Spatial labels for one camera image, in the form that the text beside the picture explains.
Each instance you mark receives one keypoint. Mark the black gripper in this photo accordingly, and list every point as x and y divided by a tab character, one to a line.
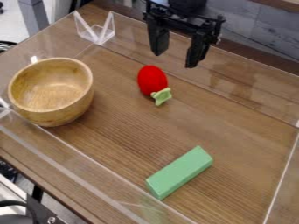
186	15

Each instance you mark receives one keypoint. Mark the green rectangular block stick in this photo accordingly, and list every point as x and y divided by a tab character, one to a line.
179	172

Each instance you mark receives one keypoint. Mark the brown wooden bowl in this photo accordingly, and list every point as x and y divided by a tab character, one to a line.
51	91

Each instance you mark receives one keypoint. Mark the red toy strawberry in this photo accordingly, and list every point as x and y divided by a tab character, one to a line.
154	84

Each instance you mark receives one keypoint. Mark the black metal clamp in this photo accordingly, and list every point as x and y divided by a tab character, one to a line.
46	216

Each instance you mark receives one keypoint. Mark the clear acrylic corner bracket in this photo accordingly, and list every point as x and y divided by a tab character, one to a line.
95	33

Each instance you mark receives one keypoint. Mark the clear acrylic tray wall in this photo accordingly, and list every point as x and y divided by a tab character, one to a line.
86	186

